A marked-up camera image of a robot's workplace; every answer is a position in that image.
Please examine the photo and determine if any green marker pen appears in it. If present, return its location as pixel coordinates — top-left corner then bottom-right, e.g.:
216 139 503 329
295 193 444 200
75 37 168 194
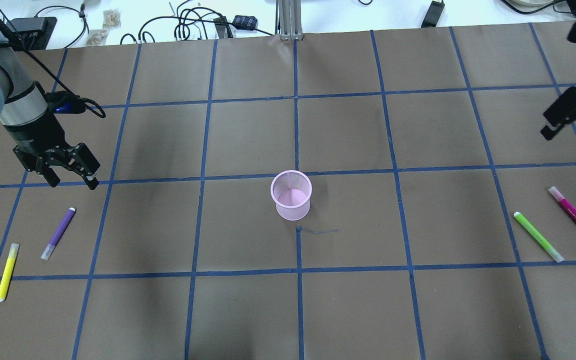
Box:
513 211 565 264

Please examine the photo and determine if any black camera stand base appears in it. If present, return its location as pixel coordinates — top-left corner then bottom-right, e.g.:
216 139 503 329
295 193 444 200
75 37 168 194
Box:
6 16 58 51

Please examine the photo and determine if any black power adapter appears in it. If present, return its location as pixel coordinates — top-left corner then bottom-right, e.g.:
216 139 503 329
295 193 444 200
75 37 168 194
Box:
420 0 445 28

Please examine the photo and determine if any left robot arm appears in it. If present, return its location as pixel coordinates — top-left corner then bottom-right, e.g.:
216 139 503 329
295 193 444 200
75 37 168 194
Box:
0 32 106 191

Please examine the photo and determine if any small blue device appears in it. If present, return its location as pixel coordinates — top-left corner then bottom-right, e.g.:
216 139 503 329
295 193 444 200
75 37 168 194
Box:
231 14 259 31

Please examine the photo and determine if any pink mesh cup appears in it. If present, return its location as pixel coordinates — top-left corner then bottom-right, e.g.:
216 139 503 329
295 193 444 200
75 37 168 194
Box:
270 170 313 221

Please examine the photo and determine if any yellow marker pen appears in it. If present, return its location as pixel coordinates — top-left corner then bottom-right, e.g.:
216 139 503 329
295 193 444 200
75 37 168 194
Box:
0 243 19 303

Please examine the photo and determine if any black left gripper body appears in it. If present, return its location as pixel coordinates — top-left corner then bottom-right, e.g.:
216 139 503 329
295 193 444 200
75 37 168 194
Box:
13 132 84 173

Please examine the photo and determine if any pink marker pen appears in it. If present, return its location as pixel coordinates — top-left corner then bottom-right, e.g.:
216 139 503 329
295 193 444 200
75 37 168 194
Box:
547 186 576 225

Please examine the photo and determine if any aluminium frame post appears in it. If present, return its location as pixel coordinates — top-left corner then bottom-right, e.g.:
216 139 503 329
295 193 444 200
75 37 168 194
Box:
276 0 304 41

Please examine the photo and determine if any purple marker pen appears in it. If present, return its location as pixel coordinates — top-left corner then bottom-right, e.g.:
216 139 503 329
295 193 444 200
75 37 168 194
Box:
39 207 77 260

